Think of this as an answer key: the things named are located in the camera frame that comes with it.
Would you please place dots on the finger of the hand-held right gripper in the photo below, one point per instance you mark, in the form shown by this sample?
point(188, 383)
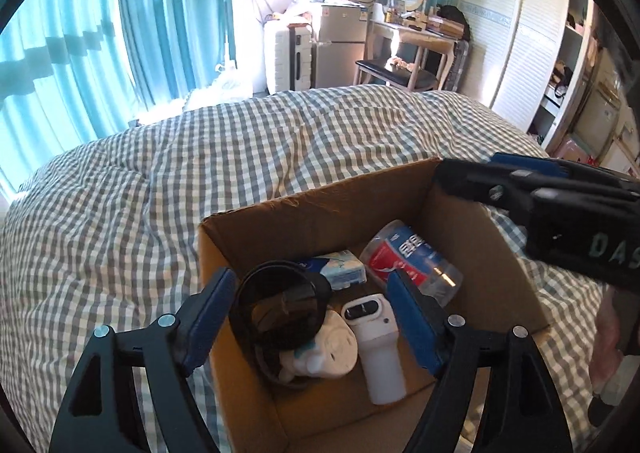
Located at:
point(530, 164)
point(465, 180)

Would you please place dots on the plastic bottle red blue label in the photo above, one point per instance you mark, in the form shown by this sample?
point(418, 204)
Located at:
point(400, 253)

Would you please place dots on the black seat bench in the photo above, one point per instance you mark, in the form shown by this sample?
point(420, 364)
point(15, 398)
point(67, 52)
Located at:
point(395, 73)

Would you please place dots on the silver small fridge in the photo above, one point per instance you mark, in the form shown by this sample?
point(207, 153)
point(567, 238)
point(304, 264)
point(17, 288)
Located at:
point(340, 48)

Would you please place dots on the person's right hand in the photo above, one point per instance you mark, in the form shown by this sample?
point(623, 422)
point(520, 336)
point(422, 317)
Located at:
point(606, 343)

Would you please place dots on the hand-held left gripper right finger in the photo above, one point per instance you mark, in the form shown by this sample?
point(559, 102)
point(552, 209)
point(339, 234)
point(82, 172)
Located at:
point(410, 323)

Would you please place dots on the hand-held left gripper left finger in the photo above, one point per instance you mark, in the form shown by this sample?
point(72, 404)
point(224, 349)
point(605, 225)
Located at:
point(210, 318)

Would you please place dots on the white dressing table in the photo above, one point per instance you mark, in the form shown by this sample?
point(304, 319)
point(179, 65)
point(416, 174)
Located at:
point(415, 35)

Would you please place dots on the white handheld device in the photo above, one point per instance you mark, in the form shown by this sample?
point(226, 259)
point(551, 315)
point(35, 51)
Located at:
point(380, 368)

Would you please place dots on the wide teal curtain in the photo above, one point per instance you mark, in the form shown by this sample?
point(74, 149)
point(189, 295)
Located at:
point(60, 33)

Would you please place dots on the grey checked blanket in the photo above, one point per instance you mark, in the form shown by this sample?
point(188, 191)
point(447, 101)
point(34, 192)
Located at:
point(150, 183)

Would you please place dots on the white toy figurine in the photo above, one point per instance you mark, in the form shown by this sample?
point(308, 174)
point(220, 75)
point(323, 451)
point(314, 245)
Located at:
point(335, 343)

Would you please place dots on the white sliding door wardrobe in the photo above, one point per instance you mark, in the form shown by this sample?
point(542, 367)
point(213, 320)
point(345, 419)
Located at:
point(525, 23)

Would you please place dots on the cardboard box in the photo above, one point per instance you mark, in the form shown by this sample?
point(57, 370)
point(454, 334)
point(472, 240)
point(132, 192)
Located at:
point(300, 218)

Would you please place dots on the clear plastic bag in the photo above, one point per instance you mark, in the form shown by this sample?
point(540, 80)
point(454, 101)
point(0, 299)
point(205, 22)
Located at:
point(302, 5)

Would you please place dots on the black round holder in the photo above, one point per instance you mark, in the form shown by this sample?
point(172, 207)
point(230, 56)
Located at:
point(280, 323)

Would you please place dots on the brown box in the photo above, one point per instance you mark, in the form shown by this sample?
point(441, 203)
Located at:
point(442, 25)

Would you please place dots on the clear water jug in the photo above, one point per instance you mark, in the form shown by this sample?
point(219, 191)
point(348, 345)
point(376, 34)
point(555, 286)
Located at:
point(232, 83)

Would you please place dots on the black bag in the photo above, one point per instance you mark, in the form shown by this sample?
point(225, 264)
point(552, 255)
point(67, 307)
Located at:
point(455, 20)

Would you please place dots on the narrow teal curtain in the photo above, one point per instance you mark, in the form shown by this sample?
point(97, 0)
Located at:
point(175, 8)

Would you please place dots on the white suitcase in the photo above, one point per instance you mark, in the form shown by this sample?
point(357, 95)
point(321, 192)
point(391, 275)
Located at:
point(285, 58)

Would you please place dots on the light blue tissue pack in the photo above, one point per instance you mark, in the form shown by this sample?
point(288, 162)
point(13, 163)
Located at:
point(345, 268)

